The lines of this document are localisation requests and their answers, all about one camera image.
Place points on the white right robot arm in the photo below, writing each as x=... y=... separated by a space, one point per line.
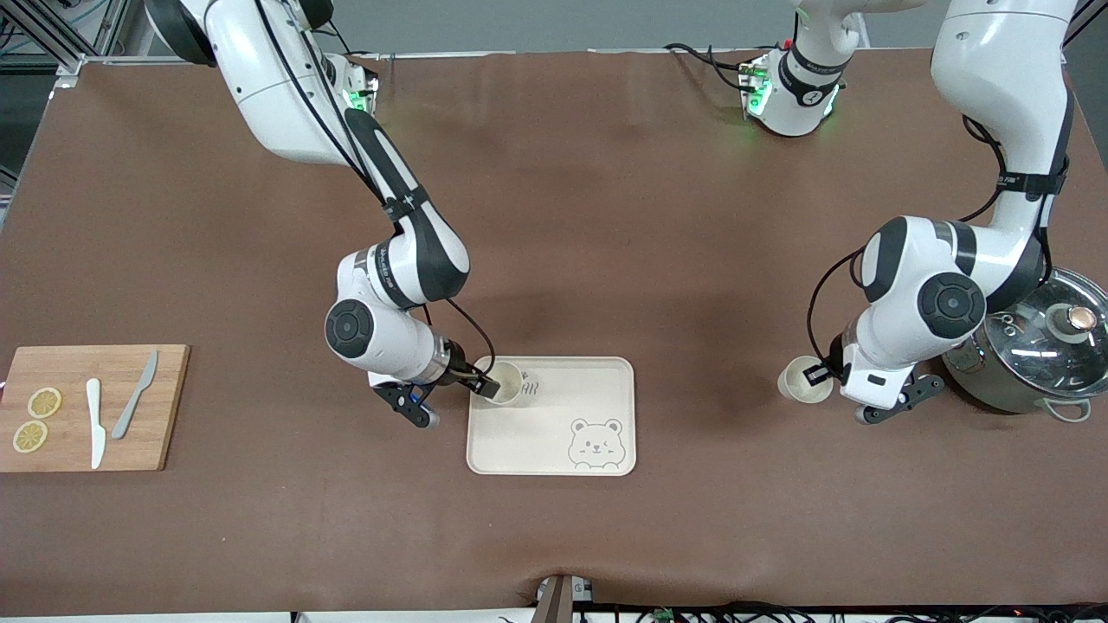
x=286 y=86

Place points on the white plastic cup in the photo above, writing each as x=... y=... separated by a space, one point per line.
x=801 y=385
x=511 y=381

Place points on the black strut with grey tip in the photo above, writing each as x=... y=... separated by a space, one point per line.
x=900 y=400
x=407 y=402

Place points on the grey plastic knife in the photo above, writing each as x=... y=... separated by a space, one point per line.
x=134 y=398

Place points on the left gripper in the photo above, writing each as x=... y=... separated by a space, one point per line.
x=833 y=361

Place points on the glass pot lid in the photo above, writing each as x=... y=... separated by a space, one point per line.
x=1056 y=346

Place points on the white plastic knife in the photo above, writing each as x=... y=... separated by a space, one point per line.
x=95 y=424

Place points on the beige bear print tray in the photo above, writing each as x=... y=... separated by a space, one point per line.
x=554 y=433

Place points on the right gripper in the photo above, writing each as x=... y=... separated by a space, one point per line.
x=460 y=375

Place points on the brown table clamp post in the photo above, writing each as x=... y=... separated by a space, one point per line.
x=554 y=601

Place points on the grey electric cooking pot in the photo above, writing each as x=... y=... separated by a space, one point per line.
x=995 y=381

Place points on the aluminium frame rail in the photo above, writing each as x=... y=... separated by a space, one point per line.
x=74 y=65

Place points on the bamboo cutting board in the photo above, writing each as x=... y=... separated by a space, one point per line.
x=164 y=407

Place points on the yellow lemon slice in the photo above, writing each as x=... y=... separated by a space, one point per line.
x=44 y=402
x=30 y=437

